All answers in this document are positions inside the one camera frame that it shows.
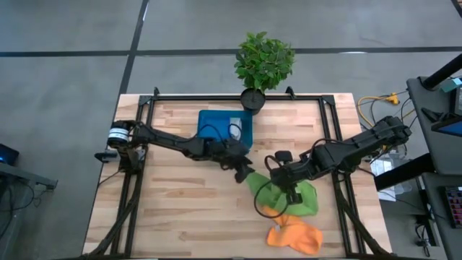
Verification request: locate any blue microfiber towel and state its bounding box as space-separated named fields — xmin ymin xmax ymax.
xmin=198 ymin=110 xmax=250 ymax=142

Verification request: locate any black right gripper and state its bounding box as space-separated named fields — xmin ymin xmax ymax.
xmin=269 ymin=150 xmax=313 ymax=205

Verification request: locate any orange microfiber towel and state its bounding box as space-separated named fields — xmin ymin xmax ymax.
xmin=261 ymin=204 xmax=324 ymax=256

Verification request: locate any dark grey desk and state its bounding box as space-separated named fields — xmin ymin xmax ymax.
xmin=406 ymin=75 xmax=462 ymax=175
xmin=421 ymin=172 xmax=462 ymax=260

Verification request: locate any teal plastic bin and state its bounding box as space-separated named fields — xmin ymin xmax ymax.
xmin=196 ymin=109 xmax=254 ymax=151

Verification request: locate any black wedge-shaped device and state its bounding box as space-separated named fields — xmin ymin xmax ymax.
xmin=421 ymin=107 xmax=440 ymax=124

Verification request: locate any small teal box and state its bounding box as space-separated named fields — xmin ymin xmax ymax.
xmin=442 ymin=77 xmax=462 ymax=93

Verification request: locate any tablet with blue screen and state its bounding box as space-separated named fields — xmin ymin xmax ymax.
xmin=431 ymin=120 xmax=462 ymax=138

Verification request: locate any green potted plant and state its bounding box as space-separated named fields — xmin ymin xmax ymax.
xmin=233 ymin=31 xmax=296 ymax=116

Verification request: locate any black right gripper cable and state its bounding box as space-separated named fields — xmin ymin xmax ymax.
xmin=253 ymin=179 xmax=290 ymax=219

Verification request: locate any grey microfiber towel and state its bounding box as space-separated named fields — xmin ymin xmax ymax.
xmin=230 ymin=116 xmax=243 ymax=141

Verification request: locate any black keyboard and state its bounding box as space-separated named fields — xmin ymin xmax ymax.
xmin=444 ymin=186 xmax=462 ymax=229

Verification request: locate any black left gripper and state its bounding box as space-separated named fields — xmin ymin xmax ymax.
xmin=207 ymin=139 xmax=256 ymax=184

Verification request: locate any black desk leg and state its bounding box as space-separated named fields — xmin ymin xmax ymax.
xmin=374 ymin=152 xmax=436 ymax=191

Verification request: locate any black aluminium table frame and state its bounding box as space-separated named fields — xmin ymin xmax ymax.
xmin=83 ymin=86 xmax=395 ymax=259

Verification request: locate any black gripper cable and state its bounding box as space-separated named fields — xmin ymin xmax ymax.
xmin=253 ymin=179 xmax=290 ymax=219
xmin=196 ymin=122 xmax=243 ymax=145

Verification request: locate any grey side table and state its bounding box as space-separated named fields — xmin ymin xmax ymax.
xmin=0 ymin=162 xmax=58 ymax=260

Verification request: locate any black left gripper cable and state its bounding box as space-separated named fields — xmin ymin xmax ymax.
xmin=196 ymin=122 xmax=243 ymax=145

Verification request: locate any green microfiber towel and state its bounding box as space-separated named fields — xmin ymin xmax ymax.
xmin=245 ymin=170 xmax=320 ymax=218

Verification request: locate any yellow extension cable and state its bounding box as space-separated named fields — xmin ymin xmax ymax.
xmin=356 ymin=92 xmax=417 ymax=151

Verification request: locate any black device with blue light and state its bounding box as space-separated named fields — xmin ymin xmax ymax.
xmin=0 ymin=143 xmax=20 ymax=166

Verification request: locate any black pole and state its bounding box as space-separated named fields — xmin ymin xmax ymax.
xmin=422 ymin=53 xmax=462 ymax=91

